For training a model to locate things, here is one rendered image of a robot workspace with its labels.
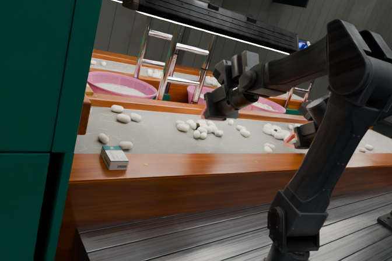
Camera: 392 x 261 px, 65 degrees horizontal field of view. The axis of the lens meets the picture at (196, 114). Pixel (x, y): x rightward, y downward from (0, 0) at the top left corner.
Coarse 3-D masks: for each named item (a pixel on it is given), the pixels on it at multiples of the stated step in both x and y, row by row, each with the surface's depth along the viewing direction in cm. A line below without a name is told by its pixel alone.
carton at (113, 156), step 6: (102, 150) 60; (108, 150) 59; (114, 150) 60; (120, 150) 60; (102, 156) 60; (108, 156) 57; (114, 156) 58; (120, 156) 58; (108, 162) 57; (114, 162) 56; (120, 162) 57; (126, 162) 58; (108, 168) 56; (114, 168) 57; (120, 168) 57; (126, 168) 58
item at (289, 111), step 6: (300, 42) 177; (306, 42) 174; (312, 84) 187; (294, 90) 181; (300, 90) 184; (306, 90) 187; (288, 96) 182; (306, 96) 189; (288, 102) 182; (288, 108) 188; (294, 114) 189; (300, 114) 192
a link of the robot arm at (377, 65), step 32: (384, 64) 43; (352, 96) 44; (384, 96) 44; (320, 128) 49; (352, 128) 45; (320, 160) 48; (288, 192) 53; (320, 192) 49; (288, 224) 51; (320, 224) 53
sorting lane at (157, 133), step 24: (96, 120) 82; (144, 120) 93; (168, 120) 99; (192, 120) 106; (240, 120) 123; (96, 144) 70; (144, 144) 77; (168, 144) 81; (192, 144) 85; (216, 144) 91; (240, 144) 96; (360, 144) 142; (384, 144) 156
